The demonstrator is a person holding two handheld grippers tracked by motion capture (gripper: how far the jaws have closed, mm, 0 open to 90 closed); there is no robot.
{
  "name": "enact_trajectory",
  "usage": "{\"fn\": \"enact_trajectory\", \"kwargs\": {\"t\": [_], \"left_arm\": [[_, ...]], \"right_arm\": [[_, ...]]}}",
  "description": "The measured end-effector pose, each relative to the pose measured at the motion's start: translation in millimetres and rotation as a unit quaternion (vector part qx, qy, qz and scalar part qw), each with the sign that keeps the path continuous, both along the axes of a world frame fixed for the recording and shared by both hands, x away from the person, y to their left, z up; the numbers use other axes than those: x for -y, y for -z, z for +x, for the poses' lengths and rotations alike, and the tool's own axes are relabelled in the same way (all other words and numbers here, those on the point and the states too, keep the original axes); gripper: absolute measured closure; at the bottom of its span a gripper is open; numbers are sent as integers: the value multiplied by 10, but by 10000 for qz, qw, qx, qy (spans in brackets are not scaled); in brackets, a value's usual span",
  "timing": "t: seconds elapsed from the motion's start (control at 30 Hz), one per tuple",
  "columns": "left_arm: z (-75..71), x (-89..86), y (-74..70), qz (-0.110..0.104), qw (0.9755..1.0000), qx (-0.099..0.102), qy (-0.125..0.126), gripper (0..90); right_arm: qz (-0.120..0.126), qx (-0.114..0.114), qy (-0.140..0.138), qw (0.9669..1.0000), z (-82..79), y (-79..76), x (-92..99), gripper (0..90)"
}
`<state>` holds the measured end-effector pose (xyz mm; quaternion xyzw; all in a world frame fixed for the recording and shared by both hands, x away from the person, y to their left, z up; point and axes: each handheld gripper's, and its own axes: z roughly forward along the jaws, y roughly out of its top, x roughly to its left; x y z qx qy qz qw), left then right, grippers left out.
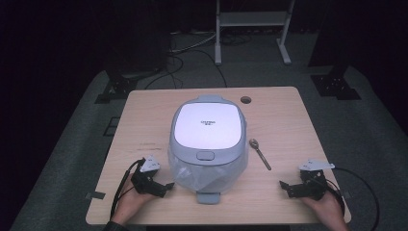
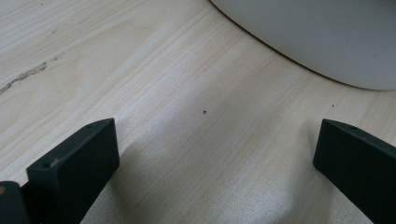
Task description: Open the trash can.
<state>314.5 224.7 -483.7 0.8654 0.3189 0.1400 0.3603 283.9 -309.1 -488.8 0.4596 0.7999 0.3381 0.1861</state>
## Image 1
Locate black stand base plate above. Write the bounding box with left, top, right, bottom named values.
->
left=94, top=75, right=139, bottom=105
left=310, top=65, right=362, bottom=101

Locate person's left hand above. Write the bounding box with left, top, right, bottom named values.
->
left=112, top=174, right=159, bottom=225

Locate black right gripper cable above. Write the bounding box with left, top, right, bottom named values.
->
left=326, top=167, right=381, bottom=231

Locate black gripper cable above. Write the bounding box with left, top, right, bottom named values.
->
left=109, top=158, right=146, bottom=221
left=326, top=167, right=381, bottom=231

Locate white grey rice cooker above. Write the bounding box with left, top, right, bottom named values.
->
left=167, top=94, right=249, bottom=205

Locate person's right hand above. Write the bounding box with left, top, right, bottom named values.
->
left=301, top=187, right=350, bottom=231

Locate white metal stand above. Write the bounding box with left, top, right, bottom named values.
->
left=214, top=0, right=296, bottom=66

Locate grey floor cable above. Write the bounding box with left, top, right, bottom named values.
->
left=169, top=31, right=217, bottom=54

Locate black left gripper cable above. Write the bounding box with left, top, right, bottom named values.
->
left=109, top=158, right=146, bottom=221

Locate black floor cable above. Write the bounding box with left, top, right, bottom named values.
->
left=191, top=48, right=229, bottom=89
left=143, top=47, right=186, bottom=90

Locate metal spoon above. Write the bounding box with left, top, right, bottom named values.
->
left=248, top=138, right=272, bottom=171

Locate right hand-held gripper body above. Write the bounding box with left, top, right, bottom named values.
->
left=287, top=158, right=336, bottom=201

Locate floor socket box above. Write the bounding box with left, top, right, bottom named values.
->
left=102, top=116, right=120, bottom=137

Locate grey tape piece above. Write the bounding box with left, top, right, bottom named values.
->
left=85, top=191, right=107, bottom=200

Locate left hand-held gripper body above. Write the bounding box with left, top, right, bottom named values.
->
left=130, top=155, right=168, bottom=198

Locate clear plastic film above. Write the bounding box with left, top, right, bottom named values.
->
left=167, top=149, right=248, bottom=194

